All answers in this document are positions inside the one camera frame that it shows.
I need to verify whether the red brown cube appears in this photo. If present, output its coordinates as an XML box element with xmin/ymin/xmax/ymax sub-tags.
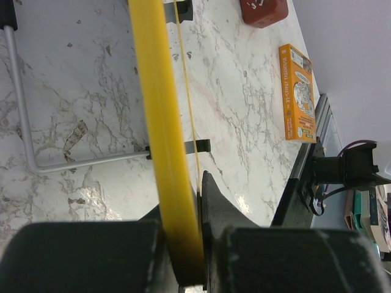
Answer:
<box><xmin>239</xmin><ymin>0</ymin><xmax>289</xmax><ymax>28</ymax></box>

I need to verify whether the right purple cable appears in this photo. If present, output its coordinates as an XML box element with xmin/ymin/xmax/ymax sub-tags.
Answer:
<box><xmin>337</xmin><ymin>139</ymin><xmax>378</xmax><ymax>158</ymax></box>

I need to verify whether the aluminium frame rail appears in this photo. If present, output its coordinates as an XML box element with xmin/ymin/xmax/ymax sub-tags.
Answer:
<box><xmin>291</xmin><ymin>93</ymin><xmax>332</xmax><ymax>181</ymax></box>

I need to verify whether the yellow framed small whiteboard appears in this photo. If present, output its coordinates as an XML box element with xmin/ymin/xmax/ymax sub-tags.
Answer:
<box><xmin>128</xmin><ymin>1</ymin><xmax>205</xmax><ymax>287</ymax></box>

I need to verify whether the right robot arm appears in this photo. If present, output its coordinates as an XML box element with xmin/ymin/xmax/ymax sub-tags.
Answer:
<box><xmin>309</xmin><ymin>140</ymin><xmax>390</xmax><ymax>216</ymax></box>

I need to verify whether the metal wire whiteboard stand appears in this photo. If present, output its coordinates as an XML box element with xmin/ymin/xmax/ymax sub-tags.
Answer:
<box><xmin>0</xmin><ymin>0</ymin><xmax>211</xmax><ymax>175</ymax></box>

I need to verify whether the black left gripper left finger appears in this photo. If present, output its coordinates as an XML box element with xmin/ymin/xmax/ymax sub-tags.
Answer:
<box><xmin>1</xmin><ymin>208</ymin><xmax>180</xmax><ymax>292</ymax></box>

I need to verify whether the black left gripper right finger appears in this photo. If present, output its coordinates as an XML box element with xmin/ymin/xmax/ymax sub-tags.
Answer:
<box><xmin>202</xmin><ymin>172</ymin><xmax>385</xmax><ymax>292</ymax></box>

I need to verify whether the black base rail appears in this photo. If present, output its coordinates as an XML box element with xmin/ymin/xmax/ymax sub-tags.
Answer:
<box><xmin>270</xmin><ymin>137</ymin><xmax>324</xmax><ymax>228</ymax></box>

